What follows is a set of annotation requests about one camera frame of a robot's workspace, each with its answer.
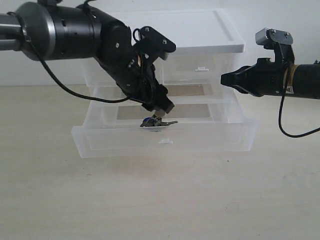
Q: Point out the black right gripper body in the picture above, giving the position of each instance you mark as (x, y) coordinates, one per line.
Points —
(267, 78)

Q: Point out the clear plastic storage bin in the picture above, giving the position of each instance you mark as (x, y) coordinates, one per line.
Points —
(197, 68)

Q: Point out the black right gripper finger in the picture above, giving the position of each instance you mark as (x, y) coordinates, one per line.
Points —
(233, 73)
(241, 84)

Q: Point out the bunch of keys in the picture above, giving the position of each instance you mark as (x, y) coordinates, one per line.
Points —
(155, 121)

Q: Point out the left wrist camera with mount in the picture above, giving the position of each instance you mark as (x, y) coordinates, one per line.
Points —
(152, 44)

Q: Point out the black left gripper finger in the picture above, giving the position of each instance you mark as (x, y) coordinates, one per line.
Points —
(151, 106)
(163, 106)

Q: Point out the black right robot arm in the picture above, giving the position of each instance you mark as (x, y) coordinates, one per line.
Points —
(302, 81)

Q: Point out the white plastic drawer cabinet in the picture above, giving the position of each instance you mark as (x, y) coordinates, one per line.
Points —
(195, 32)

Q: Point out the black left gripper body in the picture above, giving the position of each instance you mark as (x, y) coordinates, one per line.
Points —
(137, 80)

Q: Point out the clear wide drawer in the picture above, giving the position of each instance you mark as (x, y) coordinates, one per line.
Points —
(113, 130)

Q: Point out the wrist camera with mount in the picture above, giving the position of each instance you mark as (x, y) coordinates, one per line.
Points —
(279, 41)
(152, 44)

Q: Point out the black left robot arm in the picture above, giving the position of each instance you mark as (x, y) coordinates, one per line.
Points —
(47, 31)

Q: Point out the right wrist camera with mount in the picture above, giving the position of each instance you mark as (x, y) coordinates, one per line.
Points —
(279, 41)

